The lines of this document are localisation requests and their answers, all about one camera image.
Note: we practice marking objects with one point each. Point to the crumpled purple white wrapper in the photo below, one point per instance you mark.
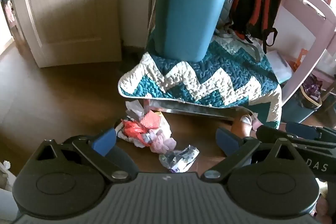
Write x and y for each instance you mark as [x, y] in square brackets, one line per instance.
[181, 157]

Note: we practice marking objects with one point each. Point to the pink plastic bag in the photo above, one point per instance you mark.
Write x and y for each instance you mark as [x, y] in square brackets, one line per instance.
[162, 142]

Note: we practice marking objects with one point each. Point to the metal stool frame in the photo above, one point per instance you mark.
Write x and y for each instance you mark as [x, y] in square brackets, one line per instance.
[183, 108]

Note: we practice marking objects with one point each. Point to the teal storage basket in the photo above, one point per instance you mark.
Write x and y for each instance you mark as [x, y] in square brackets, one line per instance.
[296, 111]

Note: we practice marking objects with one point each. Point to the teal plastic bin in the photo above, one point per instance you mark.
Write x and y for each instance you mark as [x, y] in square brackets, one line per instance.
[183, 16]

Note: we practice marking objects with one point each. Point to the white plastic bag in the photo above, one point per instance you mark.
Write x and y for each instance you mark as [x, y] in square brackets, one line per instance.
[134, 109]

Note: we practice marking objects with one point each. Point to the pink striped packet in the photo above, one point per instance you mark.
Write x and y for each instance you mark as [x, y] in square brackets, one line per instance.
[150, 120]

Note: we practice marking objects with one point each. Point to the pink chair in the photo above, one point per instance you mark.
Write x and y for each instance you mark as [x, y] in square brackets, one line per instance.
[315, 27]

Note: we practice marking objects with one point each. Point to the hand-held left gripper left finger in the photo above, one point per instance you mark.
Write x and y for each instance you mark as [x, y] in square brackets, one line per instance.
[105, 138]

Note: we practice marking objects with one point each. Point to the orange paper bag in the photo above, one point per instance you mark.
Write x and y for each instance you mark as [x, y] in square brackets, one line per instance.
[300, 58]

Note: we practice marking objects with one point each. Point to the red plastic wrapper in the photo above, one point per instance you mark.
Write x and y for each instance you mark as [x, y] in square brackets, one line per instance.
[134, 130]

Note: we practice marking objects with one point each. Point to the teal white zigzag quilt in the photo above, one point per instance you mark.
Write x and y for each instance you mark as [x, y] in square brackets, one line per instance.
[199, 82]

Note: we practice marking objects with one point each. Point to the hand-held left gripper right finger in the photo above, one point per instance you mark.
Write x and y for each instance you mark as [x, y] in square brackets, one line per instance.
[227, 140]

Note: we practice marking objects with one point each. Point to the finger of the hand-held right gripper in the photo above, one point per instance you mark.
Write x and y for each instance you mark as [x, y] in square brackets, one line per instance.
[270, 133]
[302, 130]

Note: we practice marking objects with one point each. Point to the red black backpack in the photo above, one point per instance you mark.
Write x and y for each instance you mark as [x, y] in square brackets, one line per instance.
[252, 3]

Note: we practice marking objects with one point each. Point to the person's foot in sandal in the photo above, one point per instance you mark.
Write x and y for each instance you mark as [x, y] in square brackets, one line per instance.
[240, 128]

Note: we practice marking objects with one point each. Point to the white paper sheet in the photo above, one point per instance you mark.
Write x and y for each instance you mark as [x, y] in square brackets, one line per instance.
[278, 64]

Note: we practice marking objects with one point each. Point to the beige wooden door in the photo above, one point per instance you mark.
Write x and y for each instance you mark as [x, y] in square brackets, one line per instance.
[65, 3]

